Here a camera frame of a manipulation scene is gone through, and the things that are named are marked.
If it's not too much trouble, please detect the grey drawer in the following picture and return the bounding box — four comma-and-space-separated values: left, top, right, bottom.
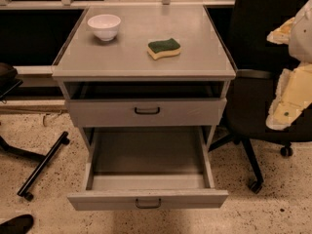
68, 127, 228, 211
65, 98, 226, 127

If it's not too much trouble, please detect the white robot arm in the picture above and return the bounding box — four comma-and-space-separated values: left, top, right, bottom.
266, 0, 312, 131

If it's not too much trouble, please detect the grey drawer cabinet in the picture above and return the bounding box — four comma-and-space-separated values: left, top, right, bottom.
53, 5, 235, 149

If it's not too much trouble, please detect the green and yellow sponge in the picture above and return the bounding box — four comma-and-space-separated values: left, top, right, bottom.
147, 38, 181, 60

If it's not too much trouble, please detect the white ceramic bowl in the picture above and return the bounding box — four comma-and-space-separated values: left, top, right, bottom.
87, 15, 121, 41

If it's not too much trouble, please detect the black office chair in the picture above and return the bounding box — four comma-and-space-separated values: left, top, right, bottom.
207, 0, 312, 193

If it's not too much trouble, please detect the black chair base left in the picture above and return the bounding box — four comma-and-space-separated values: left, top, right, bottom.
0, 62, 70, 201

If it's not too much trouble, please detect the black shoe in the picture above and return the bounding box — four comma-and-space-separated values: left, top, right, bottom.
0, 214, 34, 234

